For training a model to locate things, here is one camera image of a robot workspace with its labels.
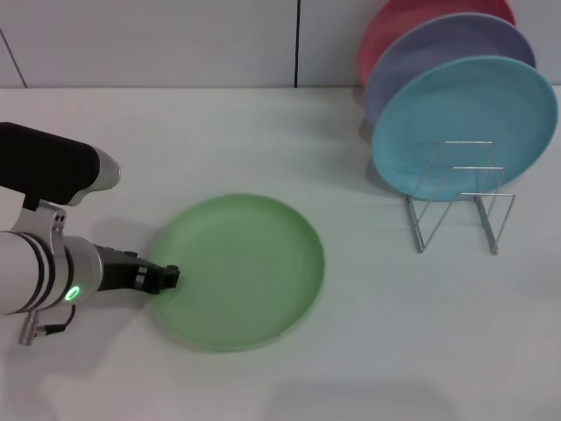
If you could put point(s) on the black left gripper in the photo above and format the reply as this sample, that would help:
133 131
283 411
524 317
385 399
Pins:
116 274

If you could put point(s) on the green plastic plate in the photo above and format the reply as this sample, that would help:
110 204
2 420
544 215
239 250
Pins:
245 272

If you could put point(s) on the teal plastic plate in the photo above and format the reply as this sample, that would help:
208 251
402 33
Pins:
460 109

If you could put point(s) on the red plastic plate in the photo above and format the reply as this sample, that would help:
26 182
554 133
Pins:
394 26

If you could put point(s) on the purple plastic plate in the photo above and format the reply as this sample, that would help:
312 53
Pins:
438 48

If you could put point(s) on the black silver wrist camera housing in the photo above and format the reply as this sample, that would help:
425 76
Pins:
44 162

